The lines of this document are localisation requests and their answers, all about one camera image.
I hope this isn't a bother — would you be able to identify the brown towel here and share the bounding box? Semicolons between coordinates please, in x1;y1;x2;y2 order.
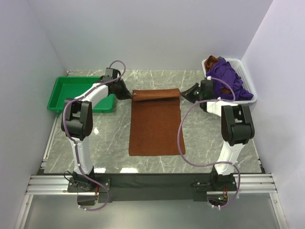
204;55;231;94
129;88;181;156

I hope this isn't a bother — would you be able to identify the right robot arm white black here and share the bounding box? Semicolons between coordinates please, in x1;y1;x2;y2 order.
180;76;255;190

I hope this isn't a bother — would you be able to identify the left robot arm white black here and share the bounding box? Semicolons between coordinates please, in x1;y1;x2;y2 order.
61;67;132;192

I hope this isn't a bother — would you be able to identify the purple towel in basket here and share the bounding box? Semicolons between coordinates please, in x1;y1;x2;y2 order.
206;58;254;101

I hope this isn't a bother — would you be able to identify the brown towel in basket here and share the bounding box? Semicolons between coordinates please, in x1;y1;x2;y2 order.
204;55;231;94

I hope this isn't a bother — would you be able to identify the white plastic basket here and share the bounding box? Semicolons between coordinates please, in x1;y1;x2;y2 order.
202;58;257;104

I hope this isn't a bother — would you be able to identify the green plastic tray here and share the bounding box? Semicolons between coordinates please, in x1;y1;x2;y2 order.
47;76;117;113

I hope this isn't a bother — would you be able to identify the black base bar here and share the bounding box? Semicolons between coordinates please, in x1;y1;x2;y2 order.
67;171;239;206

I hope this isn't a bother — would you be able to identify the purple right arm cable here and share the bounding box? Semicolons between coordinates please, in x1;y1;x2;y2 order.
178;76;240;209

